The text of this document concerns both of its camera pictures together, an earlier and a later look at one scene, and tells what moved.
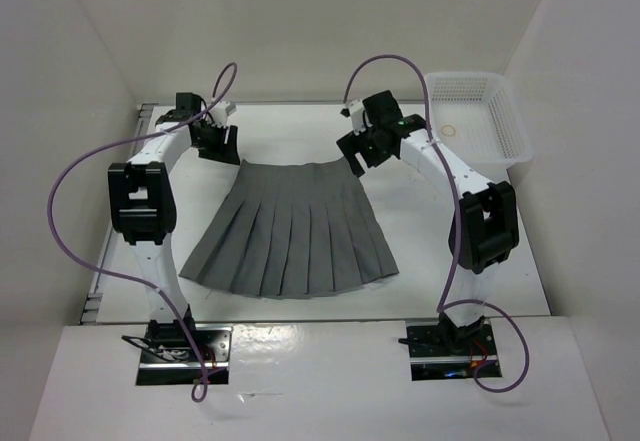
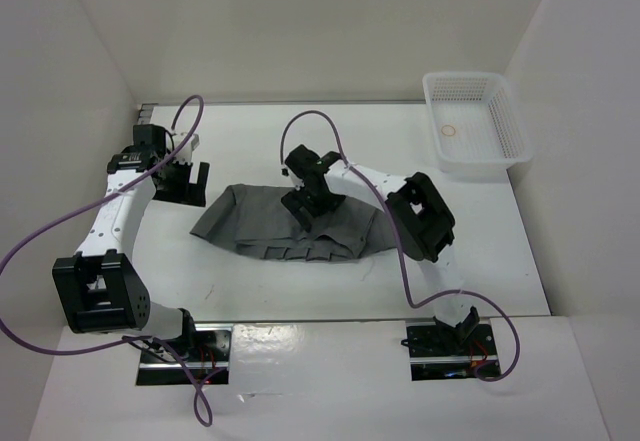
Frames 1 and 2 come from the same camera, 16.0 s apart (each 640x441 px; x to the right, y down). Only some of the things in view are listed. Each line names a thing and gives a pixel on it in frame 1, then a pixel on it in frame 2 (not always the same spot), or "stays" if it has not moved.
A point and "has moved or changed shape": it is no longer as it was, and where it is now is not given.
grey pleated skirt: x=291 y=229 has moved or changed shape
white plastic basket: x=478 y=119 stays
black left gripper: x=225 y=151 -> x=189 y=193
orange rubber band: x=448 y=134 stays
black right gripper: x=352 y=144 -> x=298 y=199
